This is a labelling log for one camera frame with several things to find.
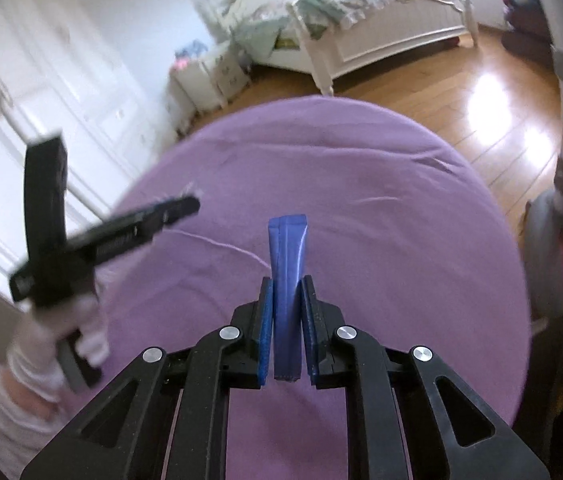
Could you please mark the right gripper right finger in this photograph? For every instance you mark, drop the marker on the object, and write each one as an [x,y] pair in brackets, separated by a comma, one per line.
[409,415]

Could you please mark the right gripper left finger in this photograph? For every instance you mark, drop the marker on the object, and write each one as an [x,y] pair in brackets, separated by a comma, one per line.
[168,418]

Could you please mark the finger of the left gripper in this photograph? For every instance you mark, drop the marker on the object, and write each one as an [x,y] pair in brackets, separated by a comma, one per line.
[123,234]

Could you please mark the left white gloved hand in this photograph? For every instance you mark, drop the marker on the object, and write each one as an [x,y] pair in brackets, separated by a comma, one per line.
[32,357]

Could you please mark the purple round tablecloth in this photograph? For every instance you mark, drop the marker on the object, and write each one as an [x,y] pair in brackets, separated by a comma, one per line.
[402,235]

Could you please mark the white nightstand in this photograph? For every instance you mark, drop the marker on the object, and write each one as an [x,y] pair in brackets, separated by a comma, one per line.
[212,80]

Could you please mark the pink plush toy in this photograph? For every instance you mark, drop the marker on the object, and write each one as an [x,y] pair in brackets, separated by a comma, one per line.
[181,63]

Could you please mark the white wardrobe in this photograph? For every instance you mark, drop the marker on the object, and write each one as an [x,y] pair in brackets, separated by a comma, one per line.
[58,77]

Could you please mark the floral quilt bedding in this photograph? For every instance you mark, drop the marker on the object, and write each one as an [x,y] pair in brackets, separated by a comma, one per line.
[263,26]

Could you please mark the dark red armchair with clothes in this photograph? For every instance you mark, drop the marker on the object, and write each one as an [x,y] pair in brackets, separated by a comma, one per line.
[527,34]

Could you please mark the white bed frame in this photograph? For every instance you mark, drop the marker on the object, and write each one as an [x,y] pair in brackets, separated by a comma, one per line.
[340,52]

